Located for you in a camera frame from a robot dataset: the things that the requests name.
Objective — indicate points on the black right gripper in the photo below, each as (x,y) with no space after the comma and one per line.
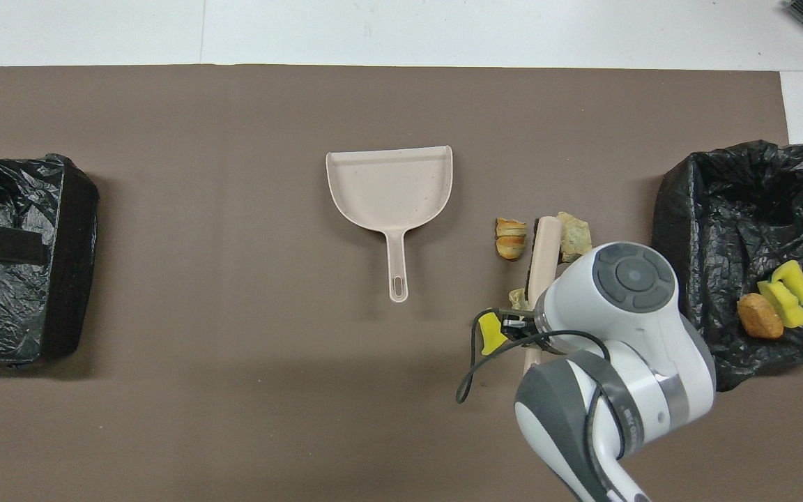
(534,338)

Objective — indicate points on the small yellow sponge scrap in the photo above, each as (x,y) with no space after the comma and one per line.
(490,331)

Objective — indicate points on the beige hand brush black bristles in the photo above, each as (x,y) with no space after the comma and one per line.
(546,244)

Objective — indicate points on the striped orange bread piece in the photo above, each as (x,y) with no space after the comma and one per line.
(511,238)

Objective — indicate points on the large pale bread chunk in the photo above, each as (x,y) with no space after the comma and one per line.
(577,237)

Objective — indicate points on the beige plastic dustpan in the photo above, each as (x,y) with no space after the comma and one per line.
(387,188)

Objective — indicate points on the brown bread roll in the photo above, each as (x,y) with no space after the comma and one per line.
(759,317)

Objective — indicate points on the yellow sponge with green side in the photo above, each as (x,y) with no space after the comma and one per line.
(785,310)

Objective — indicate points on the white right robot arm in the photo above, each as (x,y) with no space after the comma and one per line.
(631,279)

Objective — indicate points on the black bag lined trash bin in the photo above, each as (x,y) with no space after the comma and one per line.
(722,230)
(11,314)

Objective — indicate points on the brown table mat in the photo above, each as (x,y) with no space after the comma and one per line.
(234,383)

